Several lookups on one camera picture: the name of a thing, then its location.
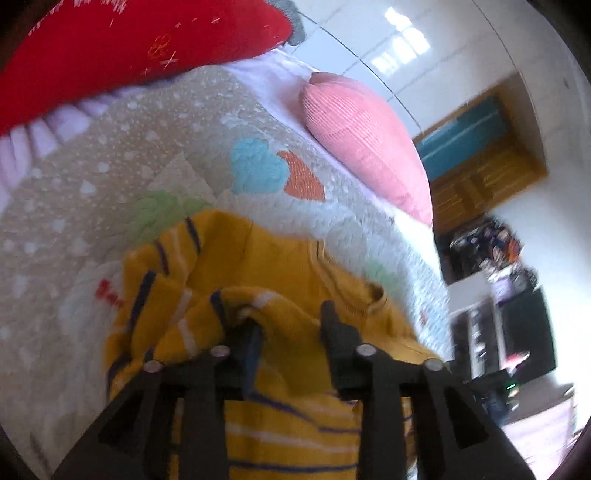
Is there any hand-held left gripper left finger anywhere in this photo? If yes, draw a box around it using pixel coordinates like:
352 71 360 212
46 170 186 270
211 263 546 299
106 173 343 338
50 318 265 480

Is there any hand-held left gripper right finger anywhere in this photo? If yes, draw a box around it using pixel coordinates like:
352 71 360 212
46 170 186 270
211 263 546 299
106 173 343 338
320 300 536 480

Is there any yellow striped knit sweater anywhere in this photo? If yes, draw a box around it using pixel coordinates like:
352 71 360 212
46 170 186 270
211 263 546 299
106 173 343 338
104 209 445 480

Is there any black speaker box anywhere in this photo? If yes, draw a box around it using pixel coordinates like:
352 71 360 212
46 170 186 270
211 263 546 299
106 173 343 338
499 287 557 383

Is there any beige patterned quilt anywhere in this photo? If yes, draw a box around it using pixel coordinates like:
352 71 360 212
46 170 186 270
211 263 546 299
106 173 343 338
0 66 455 478

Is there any pink ribbed pillow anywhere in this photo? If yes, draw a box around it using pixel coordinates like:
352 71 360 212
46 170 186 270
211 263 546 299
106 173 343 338
299 72 434 227

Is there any wooden door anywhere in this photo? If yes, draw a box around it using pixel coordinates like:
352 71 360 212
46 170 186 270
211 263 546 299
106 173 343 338
413 74 548 237

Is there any lavender bed sheet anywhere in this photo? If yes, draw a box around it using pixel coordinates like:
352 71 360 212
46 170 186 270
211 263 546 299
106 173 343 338
0 48 324 208

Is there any red embroidered pillow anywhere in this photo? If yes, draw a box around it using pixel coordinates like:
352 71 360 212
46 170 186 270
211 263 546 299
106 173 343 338
0 0 293 137

